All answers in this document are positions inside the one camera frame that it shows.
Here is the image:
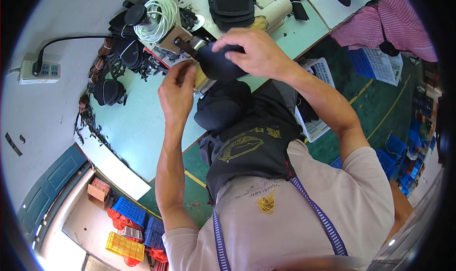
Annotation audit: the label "cardboard box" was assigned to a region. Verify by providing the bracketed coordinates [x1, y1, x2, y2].
[87, 177, 112, 210]

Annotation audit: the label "row of blue storage crates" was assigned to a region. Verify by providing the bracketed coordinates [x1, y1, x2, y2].
[375, 89, 438, 197]

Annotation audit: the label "pile of black shoe uppers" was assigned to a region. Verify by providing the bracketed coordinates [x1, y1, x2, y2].
[194, 80, 252, 133]

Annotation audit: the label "white power strip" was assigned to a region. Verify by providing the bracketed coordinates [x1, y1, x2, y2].
[19, 59, 61, 85]

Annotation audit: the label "white plastic basket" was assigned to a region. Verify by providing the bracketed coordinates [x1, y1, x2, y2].
[294, 57, 336, 143]

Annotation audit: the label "blue plastic crate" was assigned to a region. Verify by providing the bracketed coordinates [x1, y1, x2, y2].
[111, 196, 147, 228]

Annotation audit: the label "blue and white basket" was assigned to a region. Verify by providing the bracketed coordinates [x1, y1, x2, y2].
[347, 46, 404, 87]

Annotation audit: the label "yellow plastic crate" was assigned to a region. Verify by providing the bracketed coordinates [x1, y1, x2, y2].
[105, 231, 146, 263]

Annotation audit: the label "black round knob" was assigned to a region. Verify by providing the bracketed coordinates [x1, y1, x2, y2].
[124, 3, 149, 27]

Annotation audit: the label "stacked blue plastic crates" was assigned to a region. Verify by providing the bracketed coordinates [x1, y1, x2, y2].
[143, 216, 165, 250]

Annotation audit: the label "black power cable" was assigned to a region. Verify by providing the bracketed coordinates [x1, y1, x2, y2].
[33, 35, 112, 76]

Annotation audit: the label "black tape strip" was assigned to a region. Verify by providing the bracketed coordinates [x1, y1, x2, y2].
[5, 132, 23, 157]

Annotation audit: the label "stack of black insole pieces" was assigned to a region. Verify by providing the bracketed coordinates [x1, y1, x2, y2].
[208, 0, 257, 32]

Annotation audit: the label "person's body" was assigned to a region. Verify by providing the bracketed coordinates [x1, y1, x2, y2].
[162, 121, 415, 271]

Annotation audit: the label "person's right hand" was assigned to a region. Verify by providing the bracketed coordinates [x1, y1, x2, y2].
[212, 28, 298, 82]

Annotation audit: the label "red plastic bag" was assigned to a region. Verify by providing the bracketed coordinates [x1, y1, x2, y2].
[106, 207, 144, 233]

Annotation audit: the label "white cord coil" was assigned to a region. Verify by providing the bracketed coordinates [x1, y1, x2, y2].
[133, 0, 178, 44]

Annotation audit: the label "person's legs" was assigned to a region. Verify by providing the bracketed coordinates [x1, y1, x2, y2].
[251, 79, 304, 136]

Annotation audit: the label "heap of black trimming scraps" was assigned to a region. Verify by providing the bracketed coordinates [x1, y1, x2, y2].
[73, 107, 129, 166]

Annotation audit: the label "teal door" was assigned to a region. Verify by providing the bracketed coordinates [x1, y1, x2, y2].
[17, 143, 88, 244]

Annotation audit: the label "person's left hand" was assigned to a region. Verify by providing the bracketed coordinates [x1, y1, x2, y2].
[158, 60, 199, 127]

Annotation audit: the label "pink checkered cloth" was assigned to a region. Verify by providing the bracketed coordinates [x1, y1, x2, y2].
[330, 0, 439, 63]

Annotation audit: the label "black fabric strips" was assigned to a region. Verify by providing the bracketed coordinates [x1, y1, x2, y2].
[283, 0, 310, 22]

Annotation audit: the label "beige trimming machine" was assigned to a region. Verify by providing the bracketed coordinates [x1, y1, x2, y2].
[133, 0, 293, 94]

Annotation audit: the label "brown material bundle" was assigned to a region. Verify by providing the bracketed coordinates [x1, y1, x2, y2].
[98, 38, 115, 58]
[89, 57, 106, 84]
[78, 94, 90, 115]

